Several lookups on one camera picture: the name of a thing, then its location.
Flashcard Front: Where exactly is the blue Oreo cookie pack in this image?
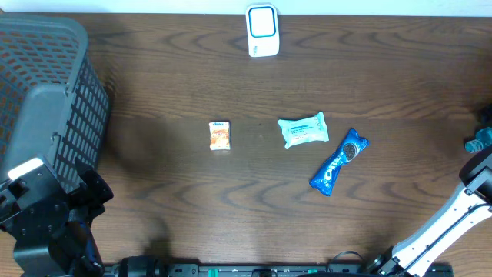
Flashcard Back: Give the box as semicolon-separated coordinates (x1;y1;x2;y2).
309;128;370;196

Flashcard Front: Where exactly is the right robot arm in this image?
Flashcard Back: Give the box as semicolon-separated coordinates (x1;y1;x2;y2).
359;105;491;276

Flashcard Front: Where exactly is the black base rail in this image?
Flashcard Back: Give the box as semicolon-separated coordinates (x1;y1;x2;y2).
103;262;454;277

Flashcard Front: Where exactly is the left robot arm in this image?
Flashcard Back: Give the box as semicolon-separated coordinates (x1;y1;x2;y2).
1;156;168;277

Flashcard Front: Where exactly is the mint green wipes pack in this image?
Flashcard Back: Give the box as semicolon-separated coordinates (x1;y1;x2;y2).
278;112;330;149

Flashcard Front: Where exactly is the grey plastic shopping basket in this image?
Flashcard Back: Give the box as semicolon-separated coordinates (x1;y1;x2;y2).
1;13;110;192

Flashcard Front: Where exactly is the teal mouthwash bottle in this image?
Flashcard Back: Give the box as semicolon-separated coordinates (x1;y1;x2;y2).
464;127;491;153

